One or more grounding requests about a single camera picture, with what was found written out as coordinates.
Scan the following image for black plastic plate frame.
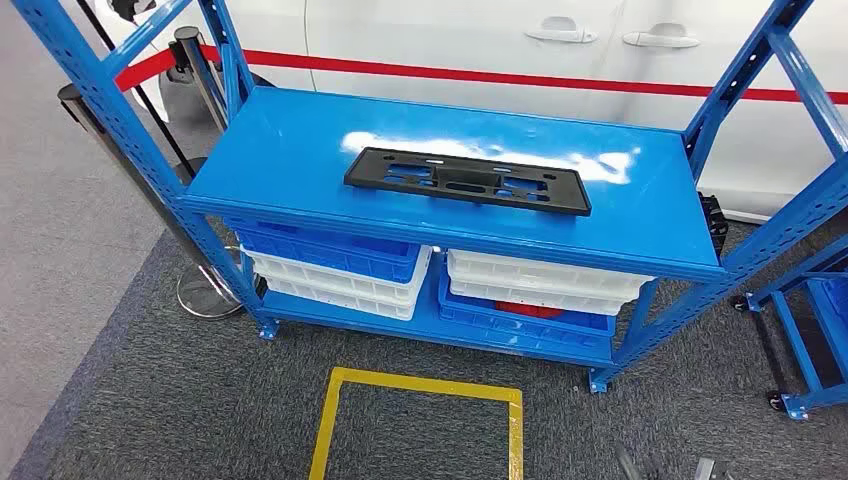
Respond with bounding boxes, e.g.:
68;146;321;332
343;146;593;218

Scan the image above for blue metal shelf rack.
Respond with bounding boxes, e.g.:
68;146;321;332
11;0;848;395

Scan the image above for blue wheeled shelf rack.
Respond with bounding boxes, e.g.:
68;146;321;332
731;231;848;422

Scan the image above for blue plastic crate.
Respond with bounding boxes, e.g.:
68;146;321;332
228;221;423;285
804;274;848;382
437;278;617;351

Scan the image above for red item in crate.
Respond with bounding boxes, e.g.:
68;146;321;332
495;301;564;321

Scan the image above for red barrier belt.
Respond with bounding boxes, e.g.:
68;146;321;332
114;44;848;106

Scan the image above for white car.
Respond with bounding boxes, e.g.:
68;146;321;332
92;0;848;223

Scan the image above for black round-base pole stand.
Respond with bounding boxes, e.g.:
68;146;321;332
74;0;208;187

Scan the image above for black stacked plastic parts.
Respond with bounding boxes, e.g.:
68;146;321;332
698;192;730;260

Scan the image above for chrome stanchion post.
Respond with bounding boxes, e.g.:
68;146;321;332
56;82;246;321
173;26;228;130

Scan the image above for white car door handle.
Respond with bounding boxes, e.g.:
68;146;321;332
523;16;599;45
622;23;702;50

